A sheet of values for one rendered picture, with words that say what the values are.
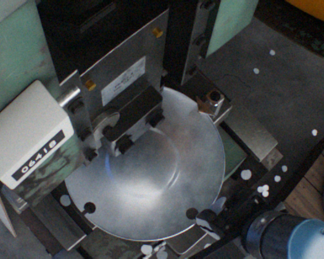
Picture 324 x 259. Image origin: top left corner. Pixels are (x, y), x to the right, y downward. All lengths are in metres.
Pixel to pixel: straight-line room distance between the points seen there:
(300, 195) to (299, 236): 0.82
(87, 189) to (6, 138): 0.56
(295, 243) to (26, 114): 0.36
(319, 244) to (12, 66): 0.40
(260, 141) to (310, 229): 0.54
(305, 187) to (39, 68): 1.14
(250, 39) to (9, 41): 1.68
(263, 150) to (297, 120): 0.77
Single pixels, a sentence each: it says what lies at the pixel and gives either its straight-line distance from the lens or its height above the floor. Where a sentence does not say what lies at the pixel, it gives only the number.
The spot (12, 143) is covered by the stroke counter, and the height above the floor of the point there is 1.33.
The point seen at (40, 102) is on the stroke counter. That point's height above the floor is 1.34.
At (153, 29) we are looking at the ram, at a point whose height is 1.14.
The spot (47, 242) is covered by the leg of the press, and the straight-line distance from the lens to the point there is 1.05.
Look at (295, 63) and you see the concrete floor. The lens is 1.94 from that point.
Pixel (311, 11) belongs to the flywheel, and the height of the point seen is 1.02.
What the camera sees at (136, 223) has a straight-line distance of 0.87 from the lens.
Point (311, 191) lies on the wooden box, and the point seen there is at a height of 0.35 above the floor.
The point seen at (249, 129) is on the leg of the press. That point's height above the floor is 0.64.
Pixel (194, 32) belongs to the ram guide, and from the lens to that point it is 0.58.
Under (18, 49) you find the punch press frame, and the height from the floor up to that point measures 1.39.
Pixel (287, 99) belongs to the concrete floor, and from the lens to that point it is 1.86.
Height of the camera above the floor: 1.65
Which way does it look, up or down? 72 degrees down
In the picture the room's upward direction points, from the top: 9 degrees clockwise
